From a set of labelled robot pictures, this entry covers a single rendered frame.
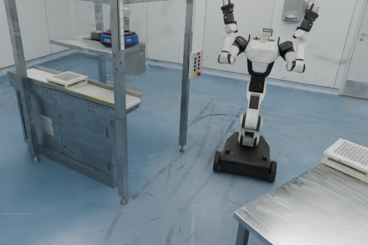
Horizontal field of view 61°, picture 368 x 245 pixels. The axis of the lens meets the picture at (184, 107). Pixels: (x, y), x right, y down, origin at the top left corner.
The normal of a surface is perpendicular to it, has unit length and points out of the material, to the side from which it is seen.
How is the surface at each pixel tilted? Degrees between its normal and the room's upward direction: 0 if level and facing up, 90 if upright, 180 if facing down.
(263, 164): 45
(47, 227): 0
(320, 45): 90
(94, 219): 0
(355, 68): 90
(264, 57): 90
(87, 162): 90
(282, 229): 0
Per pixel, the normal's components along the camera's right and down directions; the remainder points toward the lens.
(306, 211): 0.05, -0.91
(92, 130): -0.50, 0.33
